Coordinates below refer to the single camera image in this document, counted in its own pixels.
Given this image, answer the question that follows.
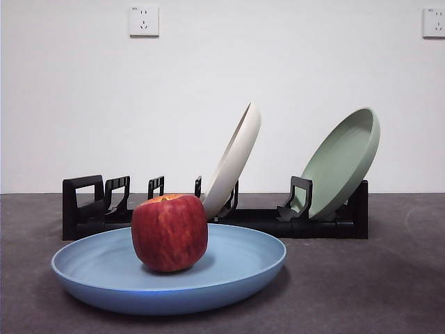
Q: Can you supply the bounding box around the red apple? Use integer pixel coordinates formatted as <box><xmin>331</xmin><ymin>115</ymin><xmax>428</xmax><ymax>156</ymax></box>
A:
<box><xmin>131</xmin><ymin>193</ymin><xmax>209</xmax><ymax>273</ymax></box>

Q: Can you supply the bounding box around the blue plate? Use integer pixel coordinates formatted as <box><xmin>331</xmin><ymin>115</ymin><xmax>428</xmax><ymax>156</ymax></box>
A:
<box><xmin>51</xmin><ymin>223</ymin><xmax>288</xmax><ymax>317</ymax></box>

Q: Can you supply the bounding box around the white plate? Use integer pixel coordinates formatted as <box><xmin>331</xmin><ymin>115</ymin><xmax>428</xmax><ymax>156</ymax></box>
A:
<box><xmin>200</xmin><ymin>101</ymin><xmax>262</xmax><ymax>221</ymax></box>

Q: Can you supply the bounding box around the black plate rack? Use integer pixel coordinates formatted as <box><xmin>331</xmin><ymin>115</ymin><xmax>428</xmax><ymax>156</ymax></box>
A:
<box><xmin>61</xmin><ymin>174</ymin><xmax>369</xmax><ymax>241</ymax></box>

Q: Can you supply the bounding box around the green plate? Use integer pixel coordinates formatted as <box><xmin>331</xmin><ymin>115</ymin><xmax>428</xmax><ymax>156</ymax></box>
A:
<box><xmin>299</xmin><ymin>106</ymin><xmax>382</xmax><ymax>221</ymax></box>

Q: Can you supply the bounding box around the white wall socket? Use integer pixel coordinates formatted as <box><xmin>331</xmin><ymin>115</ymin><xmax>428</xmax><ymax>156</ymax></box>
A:
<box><xmin>422</xmin><ymin>7</ymin><xmax>445</xmax><ymax>39</ymax></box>
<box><xmin>129</xmin><ymin>4</ymin><xmax>161</xmax><ymax>38</ymax></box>

